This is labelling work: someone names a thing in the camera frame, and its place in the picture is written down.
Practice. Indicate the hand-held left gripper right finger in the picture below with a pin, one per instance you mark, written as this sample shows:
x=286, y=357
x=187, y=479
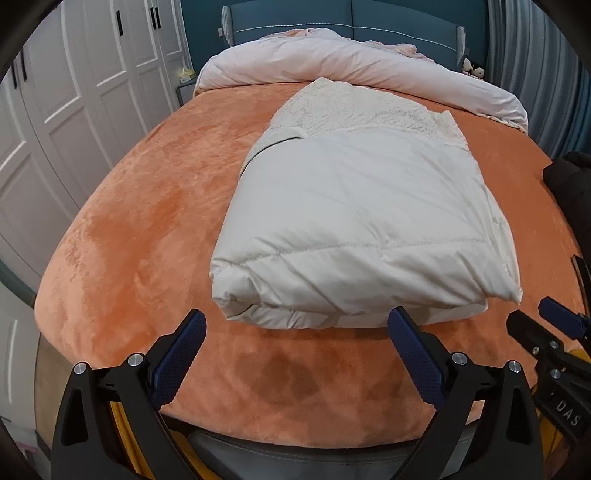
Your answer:
x=413, y=350

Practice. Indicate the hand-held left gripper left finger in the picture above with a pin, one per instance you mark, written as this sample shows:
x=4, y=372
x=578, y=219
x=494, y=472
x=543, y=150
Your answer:
x=184, y=350

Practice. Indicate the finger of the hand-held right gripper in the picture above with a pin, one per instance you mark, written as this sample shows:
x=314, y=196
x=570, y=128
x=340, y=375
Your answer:
x=561, y=314
x=531, y=330

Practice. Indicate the white puffer jacket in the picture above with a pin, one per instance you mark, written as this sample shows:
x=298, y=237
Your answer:
x=360, y=207

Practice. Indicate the person's yellow clothing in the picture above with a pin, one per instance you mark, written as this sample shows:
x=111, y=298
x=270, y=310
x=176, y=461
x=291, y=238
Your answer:
x=122, y=429

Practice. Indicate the orange plush bed blanket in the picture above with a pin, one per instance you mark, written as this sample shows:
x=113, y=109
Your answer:
x=147, y=230

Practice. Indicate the black garment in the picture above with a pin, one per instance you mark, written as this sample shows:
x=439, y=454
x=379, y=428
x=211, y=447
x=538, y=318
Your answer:
x=570, y=184

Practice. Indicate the grey bed footboard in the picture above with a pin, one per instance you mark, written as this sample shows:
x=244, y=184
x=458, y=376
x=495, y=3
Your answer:
x=300, y=454

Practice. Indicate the bedside table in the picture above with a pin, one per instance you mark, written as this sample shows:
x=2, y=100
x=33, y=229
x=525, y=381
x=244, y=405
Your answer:
x=185, y=97

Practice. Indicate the grey-blue curtain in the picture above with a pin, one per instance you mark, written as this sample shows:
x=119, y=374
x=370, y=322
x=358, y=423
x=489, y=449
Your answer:
x=540, y=60

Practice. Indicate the plush toys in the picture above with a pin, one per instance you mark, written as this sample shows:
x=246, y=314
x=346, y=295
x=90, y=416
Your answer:
x=473, y=68

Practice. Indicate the white panelled wardrobe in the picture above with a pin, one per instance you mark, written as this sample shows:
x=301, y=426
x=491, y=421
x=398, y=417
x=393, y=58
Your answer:
x=60, y=115

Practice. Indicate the tissue box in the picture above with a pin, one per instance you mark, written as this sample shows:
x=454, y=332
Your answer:
x=186, y=74

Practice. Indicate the pale pink duvet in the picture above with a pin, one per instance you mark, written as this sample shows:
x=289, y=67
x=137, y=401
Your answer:
x=360, y=60

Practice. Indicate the blue bed headboard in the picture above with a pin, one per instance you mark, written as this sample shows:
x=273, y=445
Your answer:
x=351, y=18

